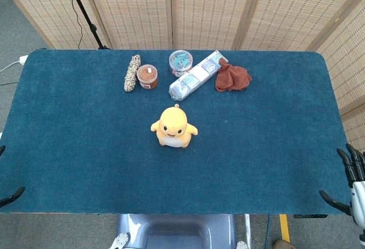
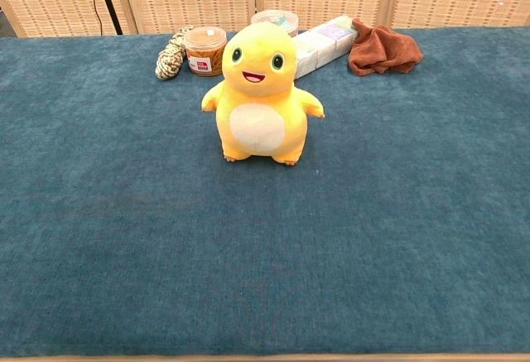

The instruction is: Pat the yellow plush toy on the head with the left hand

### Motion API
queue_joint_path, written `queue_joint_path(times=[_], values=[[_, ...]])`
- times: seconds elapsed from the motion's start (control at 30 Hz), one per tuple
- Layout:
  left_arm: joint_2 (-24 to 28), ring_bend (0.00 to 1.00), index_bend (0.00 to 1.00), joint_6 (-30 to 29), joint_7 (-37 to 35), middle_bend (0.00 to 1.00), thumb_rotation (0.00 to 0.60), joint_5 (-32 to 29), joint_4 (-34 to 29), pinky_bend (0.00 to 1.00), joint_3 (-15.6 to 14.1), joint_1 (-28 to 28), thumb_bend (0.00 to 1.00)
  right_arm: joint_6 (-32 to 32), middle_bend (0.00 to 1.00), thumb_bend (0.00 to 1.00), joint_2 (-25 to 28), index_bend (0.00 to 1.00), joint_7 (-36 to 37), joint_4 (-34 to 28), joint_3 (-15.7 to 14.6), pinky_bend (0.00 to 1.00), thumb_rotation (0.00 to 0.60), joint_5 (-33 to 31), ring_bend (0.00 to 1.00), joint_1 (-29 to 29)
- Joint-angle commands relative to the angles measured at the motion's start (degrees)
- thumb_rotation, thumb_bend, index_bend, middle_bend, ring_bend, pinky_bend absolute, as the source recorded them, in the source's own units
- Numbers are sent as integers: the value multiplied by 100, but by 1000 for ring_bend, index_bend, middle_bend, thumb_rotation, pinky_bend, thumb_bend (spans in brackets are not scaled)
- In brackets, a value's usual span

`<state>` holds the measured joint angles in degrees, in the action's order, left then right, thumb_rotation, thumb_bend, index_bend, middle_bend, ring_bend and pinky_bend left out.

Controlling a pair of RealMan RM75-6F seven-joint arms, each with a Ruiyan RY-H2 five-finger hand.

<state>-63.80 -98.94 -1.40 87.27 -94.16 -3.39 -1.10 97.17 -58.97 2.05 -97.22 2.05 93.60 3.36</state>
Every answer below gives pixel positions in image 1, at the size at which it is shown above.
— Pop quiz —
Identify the brown-filled clear jar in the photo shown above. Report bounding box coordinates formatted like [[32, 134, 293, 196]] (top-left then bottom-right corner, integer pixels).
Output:
[[136, 64, 159, 90]]

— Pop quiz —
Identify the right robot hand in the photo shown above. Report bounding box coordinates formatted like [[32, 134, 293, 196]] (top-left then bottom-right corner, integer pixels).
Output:
[[318, 142, 365, 235]]

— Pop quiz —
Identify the brown shoe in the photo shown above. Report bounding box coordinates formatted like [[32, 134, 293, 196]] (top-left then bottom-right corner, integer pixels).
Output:
[[271, 239, 297, 249]]

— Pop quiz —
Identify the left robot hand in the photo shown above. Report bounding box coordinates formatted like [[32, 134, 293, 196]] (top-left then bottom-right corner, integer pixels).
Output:
[[0, 145, 26, 207]]

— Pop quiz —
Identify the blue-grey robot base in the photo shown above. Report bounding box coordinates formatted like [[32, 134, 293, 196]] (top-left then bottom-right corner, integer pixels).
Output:
[[109, 213, 249, 249]]

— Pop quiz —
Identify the bamboo folding screen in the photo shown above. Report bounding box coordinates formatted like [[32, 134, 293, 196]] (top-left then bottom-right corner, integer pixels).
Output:
[[0, 0, 365, 153]]

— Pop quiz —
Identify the yellow plush duck toy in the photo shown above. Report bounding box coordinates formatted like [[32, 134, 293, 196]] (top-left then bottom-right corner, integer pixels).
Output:
[[150, 104, 198, 149]]

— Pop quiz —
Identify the yellow floor tape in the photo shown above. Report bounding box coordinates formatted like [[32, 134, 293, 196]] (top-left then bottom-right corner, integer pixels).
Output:
[[279, 214, 291, 243]]

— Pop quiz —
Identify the black cable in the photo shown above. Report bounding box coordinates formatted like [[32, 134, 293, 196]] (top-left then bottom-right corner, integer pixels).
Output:
[[59, 0, 84, 50]]

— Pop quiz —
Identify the long clear packaged box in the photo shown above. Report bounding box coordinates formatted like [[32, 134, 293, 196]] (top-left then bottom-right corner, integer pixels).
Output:
[[168, 50, 229, 101]]

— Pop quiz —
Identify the clear tub of binder clips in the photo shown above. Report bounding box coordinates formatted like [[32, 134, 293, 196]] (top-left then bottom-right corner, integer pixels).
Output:
[[168, 50, 193, 77]]

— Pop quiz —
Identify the blue cable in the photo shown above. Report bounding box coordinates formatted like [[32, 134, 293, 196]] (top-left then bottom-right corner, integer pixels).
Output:
[[263, 214, 270, 249]]

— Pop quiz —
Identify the blue table cloth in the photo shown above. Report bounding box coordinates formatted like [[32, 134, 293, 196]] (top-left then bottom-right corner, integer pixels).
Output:
[[0, 48, 352, 215]]

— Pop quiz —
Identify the rust brown cloth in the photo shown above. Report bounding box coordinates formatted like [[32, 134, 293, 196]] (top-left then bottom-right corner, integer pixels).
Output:
[[214, 58, 253, 93]]

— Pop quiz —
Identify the white cable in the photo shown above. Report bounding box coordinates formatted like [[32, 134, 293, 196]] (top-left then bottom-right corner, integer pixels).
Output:
[[0, 59, 21, 74]]

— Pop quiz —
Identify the braided rope bundle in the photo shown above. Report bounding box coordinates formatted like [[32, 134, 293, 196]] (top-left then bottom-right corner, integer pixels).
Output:
[[123, 54, 143, 92]]

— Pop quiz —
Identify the black tripod stand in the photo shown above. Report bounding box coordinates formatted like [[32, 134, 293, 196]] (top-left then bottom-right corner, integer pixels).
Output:
[[63, 0, 111, 50]]

